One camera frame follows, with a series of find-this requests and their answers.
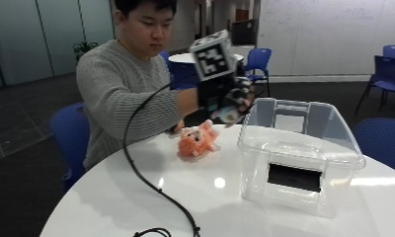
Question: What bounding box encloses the white marker cube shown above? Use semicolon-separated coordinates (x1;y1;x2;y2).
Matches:
188;29;238;82

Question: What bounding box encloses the orange plush toy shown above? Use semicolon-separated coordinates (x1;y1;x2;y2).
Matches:
176;118;221;159

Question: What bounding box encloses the white round table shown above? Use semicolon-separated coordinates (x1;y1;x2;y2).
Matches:
166;52;245;65

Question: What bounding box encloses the clear plastic storage box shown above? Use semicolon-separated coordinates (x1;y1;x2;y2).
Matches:
237;97;366;219

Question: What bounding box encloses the black monitor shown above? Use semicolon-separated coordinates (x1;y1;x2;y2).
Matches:
230;19;257;46

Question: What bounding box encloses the the person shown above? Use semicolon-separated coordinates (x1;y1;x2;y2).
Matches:
74;0;201;171

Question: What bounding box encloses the green potted plant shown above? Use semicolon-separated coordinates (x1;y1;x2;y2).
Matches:
70;40;100;63

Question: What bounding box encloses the black cable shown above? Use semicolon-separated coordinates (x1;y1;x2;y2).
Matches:
121;74;202;237

